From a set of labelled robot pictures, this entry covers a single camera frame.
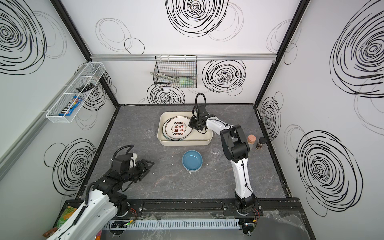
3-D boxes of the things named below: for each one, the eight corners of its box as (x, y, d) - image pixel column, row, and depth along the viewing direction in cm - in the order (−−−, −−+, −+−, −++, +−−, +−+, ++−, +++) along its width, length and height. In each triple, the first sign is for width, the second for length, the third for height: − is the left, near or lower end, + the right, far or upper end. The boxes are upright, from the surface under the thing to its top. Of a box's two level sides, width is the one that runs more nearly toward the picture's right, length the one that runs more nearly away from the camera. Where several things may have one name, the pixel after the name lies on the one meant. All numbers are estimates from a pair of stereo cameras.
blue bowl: (192, 177, 86) (191, 171, 77) (181, 163, 91) (179, 156, 83) (204, 167, 90) (205, 159, 81) (193, 154, 95) (193, 146, 87)
